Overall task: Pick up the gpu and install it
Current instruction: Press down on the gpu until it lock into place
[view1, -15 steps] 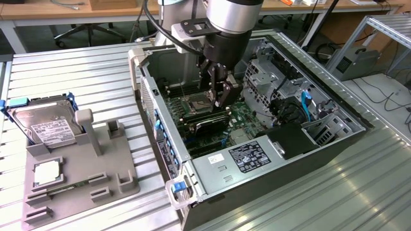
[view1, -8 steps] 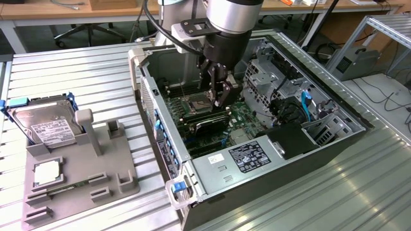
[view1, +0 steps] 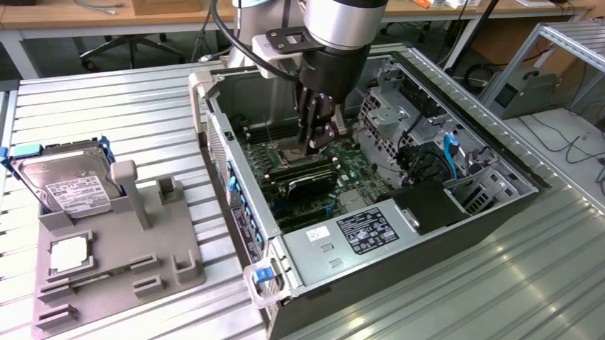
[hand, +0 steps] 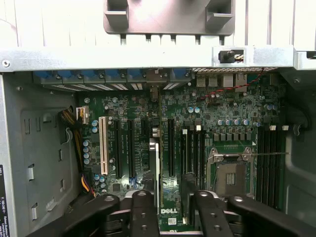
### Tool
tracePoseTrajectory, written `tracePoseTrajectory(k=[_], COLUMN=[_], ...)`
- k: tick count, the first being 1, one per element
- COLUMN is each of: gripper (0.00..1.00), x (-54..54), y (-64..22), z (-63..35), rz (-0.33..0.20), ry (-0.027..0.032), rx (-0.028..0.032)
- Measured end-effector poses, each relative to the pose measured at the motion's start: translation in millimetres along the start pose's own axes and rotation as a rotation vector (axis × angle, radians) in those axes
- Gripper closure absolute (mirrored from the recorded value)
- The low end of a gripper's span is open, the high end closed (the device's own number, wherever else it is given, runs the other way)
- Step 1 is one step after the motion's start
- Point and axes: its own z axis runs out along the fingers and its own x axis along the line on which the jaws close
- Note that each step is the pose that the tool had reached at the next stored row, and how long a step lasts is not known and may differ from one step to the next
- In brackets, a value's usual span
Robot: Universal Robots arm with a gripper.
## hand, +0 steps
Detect black clipped cable loop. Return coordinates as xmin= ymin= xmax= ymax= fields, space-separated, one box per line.
xmin=283 ymin=98 xmax=312 ymax=133

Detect white expansion slot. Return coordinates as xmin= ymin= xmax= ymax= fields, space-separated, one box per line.
xmin=98 ymin=116 xmax=109 ymax=175

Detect white power connector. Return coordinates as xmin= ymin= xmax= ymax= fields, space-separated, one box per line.
xmin=76 ymin=106 xmax=89 ymax=125

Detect long black expansion slot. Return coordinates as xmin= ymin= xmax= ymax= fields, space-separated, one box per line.
xmin=167 ymin=118 xmax=175 ymax=177
xmin=114 ymin=118 xmax=123 ymax=179
xmin=127 ymin=119 xmax=136 ymax=179

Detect thin metal locking lever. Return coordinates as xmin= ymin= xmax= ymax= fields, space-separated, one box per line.
xmin=246 ymin=152 xmax=289 ymax=157

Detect green motherboard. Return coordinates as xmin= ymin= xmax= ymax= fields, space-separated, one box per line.
xmin=75 ymin=74 xmax=287 ymax=234

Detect grey power supply unit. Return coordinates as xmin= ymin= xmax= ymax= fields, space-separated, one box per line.
xmin=0 ymin=163 xmax=10 ymax=237

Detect braided yellow black power cable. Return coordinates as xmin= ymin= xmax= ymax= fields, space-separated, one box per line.
xmin=57 ymin=110 xmax=84 ymax=171

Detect RAM slot with white latches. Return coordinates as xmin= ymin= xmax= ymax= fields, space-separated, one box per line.
xmin=181 ymin=128 xmax=190 ymax=175
xmin=274 ymin=125 xmax=289 ymax=212
xmin=194 ymin=125 xmax=202 ymax=188
xmin=262 ymin=124 xmax=277 ymax=205

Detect blue slot retention clip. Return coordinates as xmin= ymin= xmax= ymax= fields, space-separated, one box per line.
xmin=127 ymin=68 xmax=144 ymax=82
xmin=172 ymin=68 xmax=193 ymax=83
xmin=104 ymin=69 xmax=122 ymax=83
xmin=57 ymin=70 xmax=73 ymax=84
xmin=34 ymin=70 xmax=52 ymax=86
xmin=80 ymin=69 xmax=99 ymax=84

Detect short black expansion slot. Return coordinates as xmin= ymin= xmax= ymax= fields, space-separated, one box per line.
xmin=141 ymin=118 xmax=150 ymax=136

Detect black rubber case plug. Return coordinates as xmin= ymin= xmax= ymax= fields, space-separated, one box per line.
xmin=218 ymin=50 xmax=236 ymax=64

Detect grey parts rack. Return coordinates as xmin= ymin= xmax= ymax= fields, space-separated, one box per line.
xmin=103 ymin=0 xmax=235 ymax=35

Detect purple yellow power wires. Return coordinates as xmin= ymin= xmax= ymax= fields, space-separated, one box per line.
xmin=79 ymin=172 xmax=96 ymax=198

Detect red black twisted wire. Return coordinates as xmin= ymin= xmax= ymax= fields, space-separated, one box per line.
xmin=197 ymin=68 xmax=266 ymax=99

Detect CPU socket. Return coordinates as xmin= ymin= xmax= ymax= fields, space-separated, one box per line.
xmin=206 ymin=146 xmax=256 ymax=199

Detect open black PC case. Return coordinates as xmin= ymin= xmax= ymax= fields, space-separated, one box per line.
xmin=0 ymin=45 xmax=316 ymax=237

